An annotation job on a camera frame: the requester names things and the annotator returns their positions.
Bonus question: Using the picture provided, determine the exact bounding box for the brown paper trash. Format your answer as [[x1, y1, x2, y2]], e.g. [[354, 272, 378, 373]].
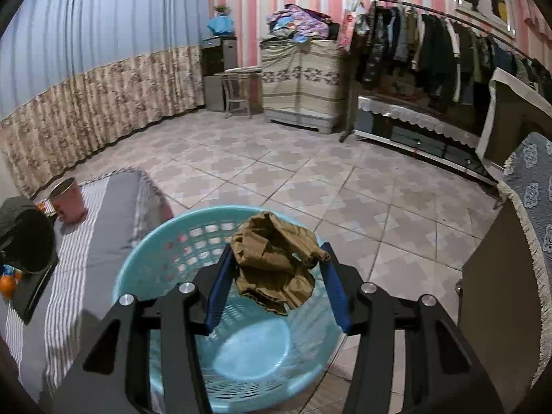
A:
[[230, 211, 330, 317]]

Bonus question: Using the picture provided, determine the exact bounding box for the orange fruit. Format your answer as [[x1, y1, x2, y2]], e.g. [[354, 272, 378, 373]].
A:
[[0, 275, 17, 300]]

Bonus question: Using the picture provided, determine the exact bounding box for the turquoise plastic laundry basket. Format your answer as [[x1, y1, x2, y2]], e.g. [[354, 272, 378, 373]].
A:
[[112, 205, 343, 413]]

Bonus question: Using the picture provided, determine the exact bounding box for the black flat case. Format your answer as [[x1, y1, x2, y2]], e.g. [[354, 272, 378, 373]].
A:
[[1, 196, 58, 324]]

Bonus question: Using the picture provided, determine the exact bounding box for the pink metal cup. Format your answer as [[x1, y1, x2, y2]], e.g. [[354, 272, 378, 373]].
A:
[[49, 178, 87, 225]]

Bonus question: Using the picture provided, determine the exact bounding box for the blue patterned sofa cover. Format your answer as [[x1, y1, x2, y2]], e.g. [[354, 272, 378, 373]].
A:
[[498, 132, 551, 382]]

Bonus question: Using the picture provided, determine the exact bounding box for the low TV bench lace cover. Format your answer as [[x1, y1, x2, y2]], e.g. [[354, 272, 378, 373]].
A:
[[351, 95, 498, 187]]

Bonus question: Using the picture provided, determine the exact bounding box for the clothes rack with garments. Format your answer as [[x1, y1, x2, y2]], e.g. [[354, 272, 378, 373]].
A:
[[338, 0, 551, 145]]

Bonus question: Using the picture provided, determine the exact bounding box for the small wooden side table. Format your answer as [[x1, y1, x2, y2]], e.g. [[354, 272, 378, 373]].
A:
[[216, 66, 263, 119]]

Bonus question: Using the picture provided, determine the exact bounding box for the blue floral curtain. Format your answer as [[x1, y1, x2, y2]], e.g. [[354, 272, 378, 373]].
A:
[[1, 0, 209, 196]]

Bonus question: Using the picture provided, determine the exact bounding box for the cloth covered cabinet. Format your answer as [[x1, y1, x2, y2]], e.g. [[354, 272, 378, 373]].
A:
[[260, 39, 347, 134]]

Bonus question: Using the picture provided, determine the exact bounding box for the grey water dispenser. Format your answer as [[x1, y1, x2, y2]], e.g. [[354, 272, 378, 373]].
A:
[[201, 36, 238, 111]]

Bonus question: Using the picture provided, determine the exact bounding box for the blue bag on dispenser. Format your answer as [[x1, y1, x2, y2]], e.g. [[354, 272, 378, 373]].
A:
[[207, 15, 235, 37]]

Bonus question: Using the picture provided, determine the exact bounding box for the pile of colourful clothes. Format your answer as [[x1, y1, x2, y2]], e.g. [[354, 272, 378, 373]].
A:
[[263, 4, 339, 44]]

